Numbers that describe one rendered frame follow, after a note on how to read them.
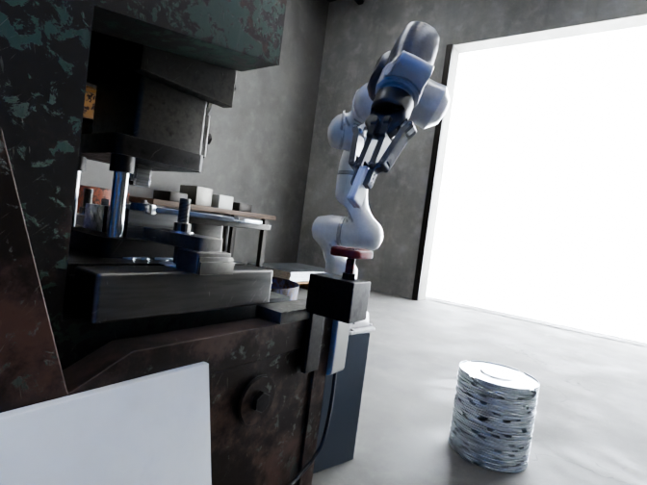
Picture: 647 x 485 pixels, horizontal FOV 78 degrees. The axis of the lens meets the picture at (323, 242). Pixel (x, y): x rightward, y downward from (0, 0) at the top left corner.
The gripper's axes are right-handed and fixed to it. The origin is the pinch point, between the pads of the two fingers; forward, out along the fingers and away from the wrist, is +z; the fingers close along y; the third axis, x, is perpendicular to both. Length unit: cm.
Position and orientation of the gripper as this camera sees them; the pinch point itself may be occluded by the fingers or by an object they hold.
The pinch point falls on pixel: (360, 187)
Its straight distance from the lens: 70.8
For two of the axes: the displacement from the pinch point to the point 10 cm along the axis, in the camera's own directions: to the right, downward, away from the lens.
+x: -4.8, -4.7, -7.4
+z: -3.6, 8.8, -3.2
